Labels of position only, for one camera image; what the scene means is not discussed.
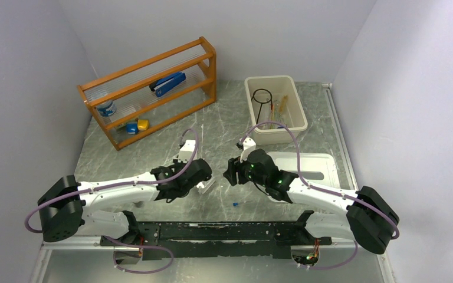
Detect blue yellow small objects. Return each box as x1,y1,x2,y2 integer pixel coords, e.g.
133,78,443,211
126,119,149,134

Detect beige plastic bin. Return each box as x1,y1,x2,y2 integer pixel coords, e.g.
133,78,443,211
244,75,308,145

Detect clear plastic bag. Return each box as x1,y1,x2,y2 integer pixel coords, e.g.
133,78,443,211
196,177,216,195

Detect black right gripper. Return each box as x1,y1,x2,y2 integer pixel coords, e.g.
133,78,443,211
223,149,268,187

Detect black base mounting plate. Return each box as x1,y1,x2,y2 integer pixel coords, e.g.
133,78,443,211
118,221,331,260

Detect colourful plastic spoons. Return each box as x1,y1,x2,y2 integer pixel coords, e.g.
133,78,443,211
269,102,280,129

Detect white bin lid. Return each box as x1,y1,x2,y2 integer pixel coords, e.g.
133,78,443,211
268,152,341,188

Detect orange wooden rack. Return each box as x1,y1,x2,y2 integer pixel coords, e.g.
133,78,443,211
77,37,217,150

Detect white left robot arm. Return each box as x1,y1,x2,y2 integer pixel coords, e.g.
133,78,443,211
37,159,212,245

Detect black metal ring tripod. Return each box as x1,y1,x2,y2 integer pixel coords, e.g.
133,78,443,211
251,88,274,123

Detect tan test tube brush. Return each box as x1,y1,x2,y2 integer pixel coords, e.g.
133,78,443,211
278,95,288,120

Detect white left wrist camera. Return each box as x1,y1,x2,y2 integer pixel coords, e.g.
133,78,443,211
177,139,197,163

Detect blue white tape roll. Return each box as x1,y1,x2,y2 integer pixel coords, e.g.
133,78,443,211
95,100,117,117

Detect blue capped pins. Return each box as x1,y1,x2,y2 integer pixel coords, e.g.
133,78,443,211
232,200,251,207

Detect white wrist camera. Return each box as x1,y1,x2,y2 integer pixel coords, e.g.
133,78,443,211
177,139,197,163
237,137,256,162

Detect blue stapler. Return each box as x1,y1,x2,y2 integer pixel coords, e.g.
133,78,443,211
149,72,186,97

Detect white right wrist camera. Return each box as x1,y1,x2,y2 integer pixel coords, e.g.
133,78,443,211
237,137,256,162

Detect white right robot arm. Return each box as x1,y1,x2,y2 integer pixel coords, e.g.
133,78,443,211
223,149,399,254

